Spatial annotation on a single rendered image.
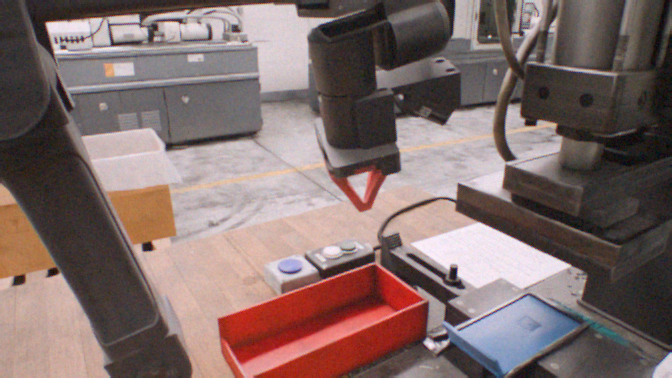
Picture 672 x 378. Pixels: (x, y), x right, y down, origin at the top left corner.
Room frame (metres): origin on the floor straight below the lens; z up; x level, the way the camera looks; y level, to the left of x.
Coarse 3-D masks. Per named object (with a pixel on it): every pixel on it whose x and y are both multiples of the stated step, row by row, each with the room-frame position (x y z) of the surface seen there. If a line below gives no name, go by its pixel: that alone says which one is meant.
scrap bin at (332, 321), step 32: (320, 288) 0.55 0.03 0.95; (352, 288) 0.58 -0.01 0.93; (384, 288) 0.58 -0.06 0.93; (224, 320) 0.47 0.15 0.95; (256, 320) 0.49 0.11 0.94; (288, 320) 0.52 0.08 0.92; (320, 320) 0.53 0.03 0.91; (352, 320) 0.53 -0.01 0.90; (384, 320) 0.46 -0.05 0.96; (416, 320) 0.49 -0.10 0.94; (224, 352) 0.45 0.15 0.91; (256, 352) 0.47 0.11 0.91; (288, 352) 0.47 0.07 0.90; (320, 352) 0.41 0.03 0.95; (352, 352) 0.44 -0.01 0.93; (384, 352) 0.46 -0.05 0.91
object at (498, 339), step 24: (504, 312) 0.44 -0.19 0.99; (528, 312) 0.44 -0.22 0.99; (552, 312) 0.44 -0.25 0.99; (456, 336) 0.37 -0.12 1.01; (480, 336) 0.40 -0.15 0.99; (504, 336) 0.39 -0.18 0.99; (528, 336) 0.39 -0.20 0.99; (552, 336) 0.39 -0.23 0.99; (480, 360) 0.36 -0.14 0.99; (504, 360) 0.36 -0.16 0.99
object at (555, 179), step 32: (544, 160) 0.42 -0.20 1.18; (576, 160) 0.39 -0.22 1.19; (608, 160) 0.46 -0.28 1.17; (640, 160) 0.43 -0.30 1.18; (480, 192) 0.44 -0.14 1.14; (512, 192) 0.43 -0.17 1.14; (544, 192) 0.37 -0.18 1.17; (576, 192) 0.35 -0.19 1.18; (608, 192) 0.37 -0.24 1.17; (512, 224) 0.40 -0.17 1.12; (544, 224) 0.38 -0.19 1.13; (576, 224) 0.36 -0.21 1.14; (608, 224) 0.35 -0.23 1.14; (640, 224) 0.36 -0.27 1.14; (576, 256) 0.35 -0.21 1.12; (608, 256) 0.32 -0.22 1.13; (640, 256) 0.34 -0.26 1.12
